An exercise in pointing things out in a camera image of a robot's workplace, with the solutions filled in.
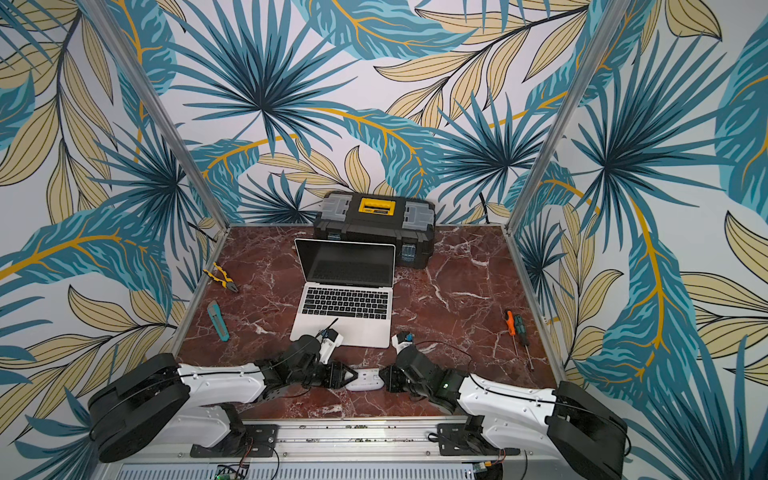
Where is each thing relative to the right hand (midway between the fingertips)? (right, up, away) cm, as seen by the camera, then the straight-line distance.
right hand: (371, 390), depth 78 cm
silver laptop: (-8, +24, +22) cm, 34 cm away
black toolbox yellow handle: (+11, +46, +19) cm, 51 cm away
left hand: (-6, +1, +3) cm, 6 cm away
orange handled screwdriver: (+43, +12, +14) cm, 47 cm away
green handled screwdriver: (+45, +15, +14) cm, 49 cm away
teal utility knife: (-50, +16, +16) cm, 55 cm away
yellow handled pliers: (-50, +26, +22) cm, 60 cm away
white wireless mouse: (-1, +1, +3) cm, 4 cm away
